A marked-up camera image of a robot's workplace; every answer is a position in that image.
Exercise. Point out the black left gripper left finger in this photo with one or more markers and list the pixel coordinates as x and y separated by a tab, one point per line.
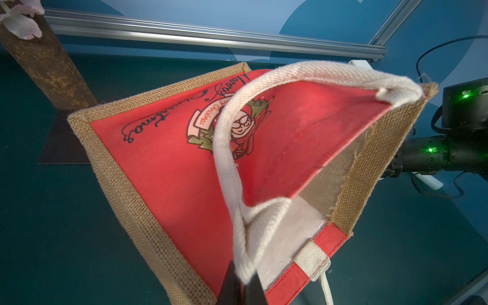
230	293

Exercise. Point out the red burlap canvas bag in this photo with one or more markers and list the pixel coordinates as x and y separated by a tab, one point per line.
270	169

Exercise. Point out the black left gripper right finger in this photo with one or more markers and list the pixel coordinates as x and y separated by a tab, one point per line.
253	293

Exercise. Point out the pink cherry blossom tree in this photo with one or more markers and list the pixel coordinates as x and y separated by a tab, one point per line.
28	38

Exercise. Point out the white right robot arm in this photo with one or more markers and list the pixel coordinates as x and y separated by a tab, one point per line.
461	140

